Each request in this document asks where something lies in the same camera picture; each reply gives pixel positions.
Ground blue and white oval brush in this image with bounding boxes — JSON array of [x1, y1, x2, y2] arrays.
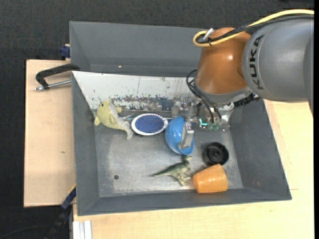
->
[[131, 113, 169, 136]]

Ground grey metal bin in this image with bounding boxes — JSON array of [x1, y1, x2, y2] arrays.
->
[[68, 20, 293, 217]]

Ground green toy dinosaur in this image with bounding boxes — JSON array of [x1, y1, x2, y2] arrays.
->
[[151, 155, 195, 187]]

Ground black cylinder on white bracket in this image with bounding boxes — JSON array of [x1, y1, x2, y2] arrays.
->
[[219, 93, 262, 110]]

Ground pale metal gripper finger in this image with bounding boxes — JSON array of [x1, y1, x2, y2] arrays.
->
[[177, 123, 195, 150], [171, 100, 182, 118]]

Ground black round plastic cap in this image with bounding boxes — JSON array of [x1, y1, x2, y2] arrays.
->
[[202, 141, 230, 166]]

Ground pale wood board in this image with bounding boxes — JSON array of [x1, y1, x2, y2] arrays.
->
[[23, 59, 77, 208]]

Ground yellow and grey plush toy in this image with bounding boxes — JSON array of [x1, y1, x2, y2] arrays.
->
[[94, 100, 135, 141]]

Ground orange plastic cup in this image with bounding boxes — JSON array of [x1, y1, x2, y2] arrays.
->
[[192, 163, 229, 194]]

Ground blue bowl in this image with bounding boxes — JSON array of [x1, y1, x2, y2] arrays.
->
[[164, 116, 195, 156]]

